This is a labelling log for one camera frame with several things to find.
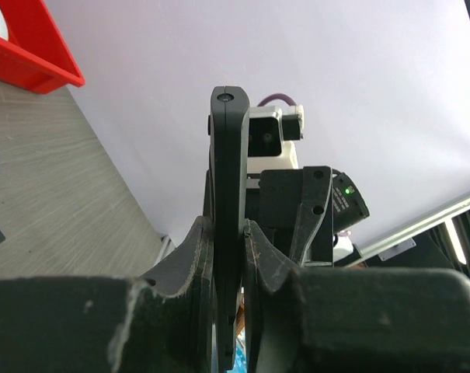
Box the black remote control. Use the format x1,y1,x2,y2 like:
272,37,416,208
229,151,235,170
209,86,249,372

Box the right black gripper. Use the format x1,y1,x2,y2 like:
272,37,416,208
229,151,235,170
245,166,334,267

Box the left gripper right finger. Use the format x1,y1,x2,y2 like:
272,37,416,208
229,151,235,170
244,221,470,372

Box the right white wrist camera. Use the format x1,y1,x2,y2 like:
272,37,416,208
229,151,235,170
247,105,305,174

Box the red plastic bin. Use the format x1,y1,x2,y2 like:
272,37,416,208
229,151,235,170
0,0,85,94

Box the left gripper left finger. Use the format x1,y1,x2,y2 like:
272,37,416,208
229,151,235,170
0,217,213,372

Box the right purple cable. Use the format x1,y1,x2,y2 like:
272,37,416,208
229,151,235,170
256,92,298,108

